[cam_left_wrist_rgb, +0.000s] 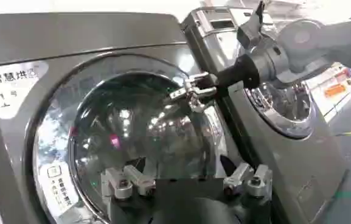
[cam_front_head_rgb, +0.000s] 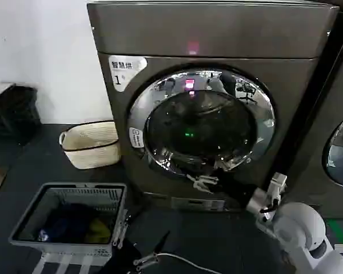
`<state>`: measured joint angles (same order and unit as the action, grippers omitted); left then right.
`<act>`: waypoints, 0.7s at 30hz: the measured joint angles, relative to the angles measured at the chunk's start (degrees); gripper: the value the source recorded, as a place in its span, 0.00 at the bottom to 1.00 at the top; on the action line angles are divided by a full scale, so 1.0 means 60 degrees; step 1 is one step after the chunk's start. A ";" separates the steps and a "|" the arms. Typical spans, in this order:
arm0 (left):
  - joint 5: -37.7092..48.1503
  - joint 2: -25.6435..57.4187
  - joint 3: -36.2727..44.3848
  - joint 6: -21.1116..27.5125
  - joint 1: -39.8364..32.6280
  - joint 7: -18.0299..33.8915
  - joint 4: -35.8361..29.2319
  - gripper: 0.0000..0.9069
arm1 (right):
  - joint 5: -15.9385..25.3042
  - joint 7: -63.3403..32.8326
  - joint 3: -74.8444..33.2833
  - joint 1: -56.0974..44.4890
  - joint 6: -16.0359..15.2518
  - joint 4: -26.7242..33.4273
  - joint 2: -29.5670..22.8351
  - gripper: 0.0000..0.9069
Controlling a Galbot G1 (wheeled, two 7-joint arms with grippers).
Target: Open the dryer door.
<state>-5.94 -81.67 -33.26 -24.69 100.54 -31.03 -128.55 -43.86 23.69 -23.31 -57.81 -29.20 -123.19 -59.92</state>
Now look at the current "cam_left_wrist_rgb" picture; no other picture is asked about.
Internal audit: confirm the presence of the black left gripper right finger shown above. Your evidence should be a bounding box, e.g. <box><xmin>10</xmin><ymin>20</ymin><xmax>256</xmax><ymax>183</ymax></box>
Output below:
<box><xmin>219</xmin><ymin>155</ymin><xmax>273</xmax><ymax>199</ymax></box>

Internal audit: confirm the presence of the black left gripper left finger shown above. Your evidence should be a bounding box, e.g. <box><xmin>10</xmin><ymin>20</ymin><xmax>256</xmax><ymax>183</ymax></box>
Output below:
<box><xmin>101</xmin><ymin>156</ymin><xmax>157</xmax><ymax>201</ymax></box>

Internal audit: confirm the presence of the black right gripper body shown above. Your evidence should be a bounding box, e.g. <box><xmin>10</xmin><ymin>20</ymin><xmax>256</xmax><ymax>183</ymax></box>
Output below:
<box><xmin>215</xmin><ymin>54</ymin><xmax>260</xmax><ymax>96</ymax></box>

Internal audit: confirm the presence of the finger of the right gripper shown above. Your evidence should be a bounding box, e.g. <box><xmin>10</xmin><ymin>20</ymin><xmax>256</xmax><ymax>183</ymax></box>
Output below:
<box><xmin>183</xmin><ymin>71</ymin><xmax>218</xmax><ymax>89</ymax></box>
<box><xmin>169</xmin><ymin>86</ymin><xmax>218</xmax><ymax>114</ymax></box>

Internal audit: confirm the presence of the grey dryer with plain front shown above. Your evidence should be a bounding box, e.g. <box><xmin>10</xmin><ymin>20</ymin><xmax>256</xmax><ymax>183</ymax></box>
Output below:
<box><xmin>180</xmin><ymin>5</ymin><xmax>350</xmax><ymax>224</ymax></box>

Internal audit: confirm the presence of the round glass door with sticker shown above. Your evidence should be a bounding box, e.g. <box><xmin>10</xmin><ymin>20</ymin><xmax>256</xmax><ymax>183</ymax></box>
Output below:
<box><xmin>25</xmin><ymin>53</ymin><xmax>228</xmax><ymax>224</ymax></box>

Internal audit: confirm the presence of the round glass door chrome rim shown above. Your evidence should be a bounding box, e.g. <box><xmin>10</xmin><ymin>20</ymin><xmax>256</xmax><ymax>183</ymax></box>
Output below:
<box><xmin>241</xmin><ymin>78</ymin><xmax>315</xmax><ymax>140</ymax></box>

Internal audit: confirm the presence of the shelf with goods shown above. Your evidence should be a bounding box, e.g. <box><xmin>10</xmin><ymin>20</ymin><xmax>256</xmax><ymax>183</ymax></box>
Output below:
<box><xmin>305</xmin><ymin>62</ymin><xmax>351</xmax><ymax>123</ymax></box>

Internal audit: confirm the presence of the grey dryer with white label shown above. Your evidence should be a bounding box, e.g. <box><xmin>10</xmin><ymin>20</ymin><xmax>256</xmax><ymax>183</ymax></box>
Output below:
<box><xmin>0</xmin><ymin>12</ymin><xmax>257</xmax><ymax>224</ymax></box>

